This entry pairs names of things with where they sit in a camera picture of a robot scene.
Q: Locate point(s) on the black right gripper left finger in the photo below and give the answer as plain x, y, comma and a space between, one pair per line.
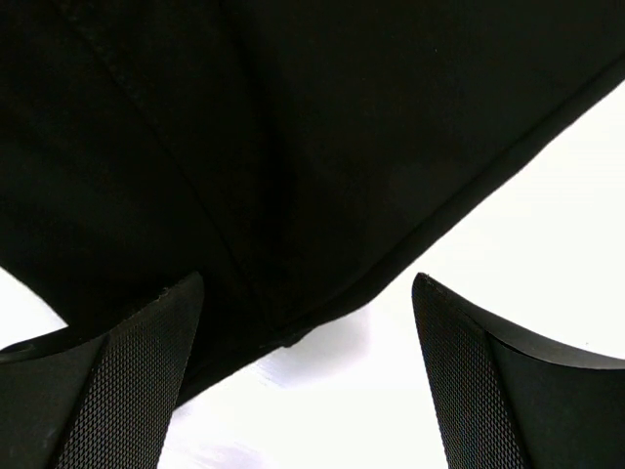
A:
103, 397

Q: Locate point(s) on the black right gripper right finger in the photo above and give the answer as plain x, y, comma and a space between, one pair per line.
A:
508, 397

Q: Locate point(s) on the black skirt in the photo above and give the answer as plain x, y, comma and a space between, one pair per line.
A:
299, 155

